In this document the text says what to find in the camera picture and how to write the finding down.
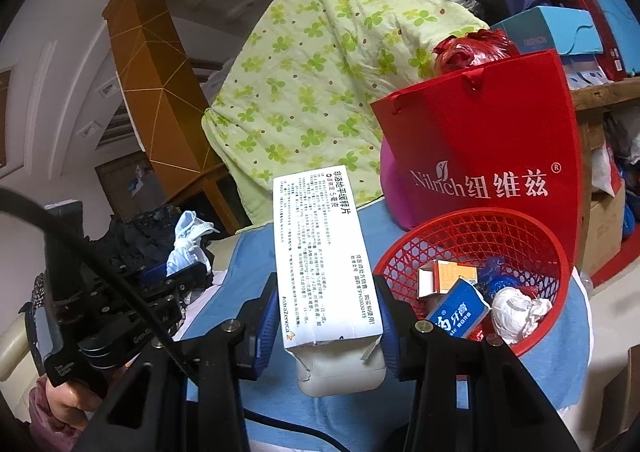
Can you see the red plastic mesh basket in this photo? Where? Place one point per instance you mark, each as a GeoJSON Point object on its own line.
{"type": "Point", "coordinates": [450, 242]}

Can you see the white medicine box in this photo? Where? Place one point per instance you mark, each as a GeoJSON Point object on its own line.
{"type": "Point", "coordinates": [320, 252]}

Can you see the person's left forearm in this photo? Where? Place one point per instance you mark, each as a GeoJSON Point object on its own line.
{"type": "Point", "coordinates": [40, 417]}

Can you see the red plastic bag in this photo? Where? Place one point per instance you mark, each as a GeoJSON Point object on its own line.
{"type": "Point", "coordinates": [465, 52]}

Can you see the red paper bag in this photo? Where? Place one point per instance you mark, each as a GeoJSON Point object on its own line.
{"type": "Point", "coordinates": [475, 132]}

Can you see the blue plastic bag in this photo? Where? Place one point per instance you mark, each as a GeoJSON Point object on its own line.
{"type": "Point", "coordinates": [627, 212]}

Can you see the light blue box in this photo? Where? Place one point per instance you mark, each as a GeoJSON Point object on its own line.
{"type": "Point", "coordinates": [620, 17]}

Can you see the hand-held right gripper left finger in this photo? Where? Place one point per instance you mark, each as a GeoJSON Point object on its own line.
{"type": "Point", "coordinates": [267, 327]}

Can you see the blue blanket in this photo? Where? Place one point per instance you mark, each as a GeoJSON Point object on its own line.
{"type": "Point", "coordinates": [255, 262]}

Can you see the black clothing pile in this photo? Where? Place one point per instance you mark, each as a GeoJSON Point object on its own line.
{"type": "Point", "coordinates": [130, 237]}

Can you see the white bed sheet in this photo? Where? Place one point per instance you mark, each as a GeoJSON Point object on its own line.
{"type": "Point", "coordinates": [205, 302]}

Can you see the blue plastic wrapper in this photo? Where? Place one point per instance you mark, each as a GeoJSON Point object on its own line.
{"type": "Point", "coordinates": [497, 277]}

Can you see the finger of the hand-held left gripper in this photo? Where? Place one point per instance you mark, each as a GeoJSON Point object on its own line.
{"type": "Point", "coordinates": [187, 273]}

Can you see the brown cardboard box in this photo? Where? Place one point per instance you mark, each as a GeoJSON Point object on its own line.
{"type": "Point", "coordinates": [625, 392]}
{"type": "Point", "coordinates": [602, 227]}

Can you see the person's left hand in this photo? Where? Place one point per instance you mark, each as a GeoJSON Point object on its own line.
{"type": "Point", "coordinates": [70, 407]}

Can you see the white paper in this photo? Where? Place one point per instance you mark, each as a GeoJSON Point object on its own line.
{"type": "Point", "coordinates": [515, 314]}

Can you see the wooden shelf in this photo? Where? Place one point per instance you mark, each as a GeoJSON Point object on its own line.
{"type": "Point", "coordinates": [605, 94]}

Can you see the light blue cloth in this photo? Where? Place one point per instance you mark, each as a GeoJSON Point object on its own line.
{"type": "Point", "coordinates": [187, 247]}

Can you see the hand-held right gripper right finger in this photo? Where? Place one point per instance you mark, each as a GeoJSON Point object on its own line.
{"type": "Point", "coordinates": [390, 332]}

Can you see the blue toothpaste box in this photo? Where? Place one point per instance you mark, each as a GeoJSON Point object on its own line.
{"type": "Point", "coordinates": [460, 312]}

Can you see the magenta pillow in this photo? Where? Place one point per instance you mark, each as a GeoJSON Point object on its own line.
{"type": "Point", "coordinates": [395, 202]}

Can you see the white plastic bag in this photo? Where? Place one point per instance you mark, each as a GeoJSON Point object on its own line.
{"type": "Point", "coordinates": [602, 167]}

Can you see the teal cardboard box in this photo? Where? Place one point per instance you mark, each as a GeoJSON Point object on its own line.
{"type": "Point", "coordinates": [550, 27]}

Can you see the orange and white box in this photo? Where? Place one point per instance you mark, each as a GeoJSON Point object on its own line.
{"type": "Point", "coordinates": [452, 277]}

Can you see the wooden cabinet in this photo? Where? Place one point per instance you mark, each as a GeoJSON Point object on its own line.
{"type": "Point", "coordinates": [150, 82]}

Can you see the green floral quilt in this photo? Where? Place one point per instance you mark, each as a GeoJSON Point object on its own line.
{"type": "Point", "coordinates": [300, 82]}

